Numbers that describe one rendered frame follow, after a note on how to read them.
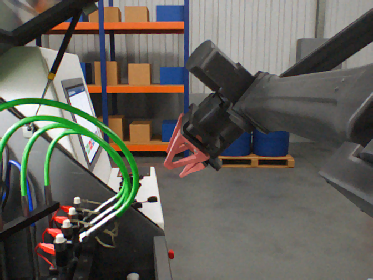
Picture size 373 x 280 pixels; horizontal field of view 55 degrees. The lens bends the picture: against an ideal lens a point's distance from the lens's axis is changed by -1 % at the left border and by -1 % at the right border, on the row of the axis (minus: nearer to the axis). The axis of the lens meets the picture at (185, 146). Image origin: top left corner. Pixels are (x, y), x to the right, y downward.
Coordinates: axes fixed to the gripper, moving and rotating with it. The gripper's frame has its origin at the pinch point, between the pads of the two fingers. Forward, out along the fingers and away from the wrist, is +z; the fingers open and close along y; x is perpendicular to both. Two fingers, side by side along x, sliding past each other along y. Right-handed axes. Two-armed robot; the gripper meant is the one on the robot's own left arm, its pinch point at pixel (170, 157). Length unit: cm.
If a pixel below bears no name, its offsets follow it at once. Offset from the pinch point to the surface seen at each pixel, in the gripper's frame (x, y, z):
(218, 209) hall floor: 162, -254, 130
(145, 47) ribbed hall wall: 8, -648, 153
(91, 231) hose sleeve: 1.4, -4.4, 28.7
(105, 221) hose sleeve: 2.3, -5.5, 25.1
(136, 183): 1.9, -9.0, 14.4
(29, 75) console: -34, -44, 29
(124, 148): -5.2, -10.7, 10.4
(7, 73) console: -39, -44, 33
